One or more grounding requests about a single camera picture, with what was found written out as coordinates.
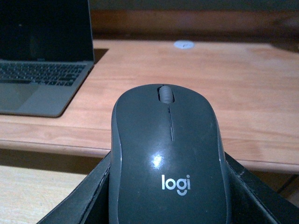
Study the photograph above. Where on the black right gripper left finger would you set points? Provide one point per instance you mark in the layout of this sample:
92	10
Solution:
88	202

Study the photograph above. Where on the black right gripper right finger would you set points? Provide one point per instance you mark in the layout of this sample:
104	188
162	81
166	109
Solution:
254	202

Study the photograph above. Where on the white cable grommet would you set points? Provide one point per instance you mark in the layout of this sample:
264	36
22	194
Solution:
184	44

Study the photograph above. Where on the wooden desk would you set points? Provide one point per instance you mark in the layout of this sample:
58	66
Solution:
246	64

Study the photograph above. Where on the dark grey Logi mouse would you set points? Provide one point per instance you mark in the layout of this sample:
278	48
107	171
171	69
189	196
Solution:
167	161

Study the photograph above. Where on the grey laptop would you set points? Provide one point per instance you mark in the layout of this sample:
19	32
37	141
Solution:
46	53

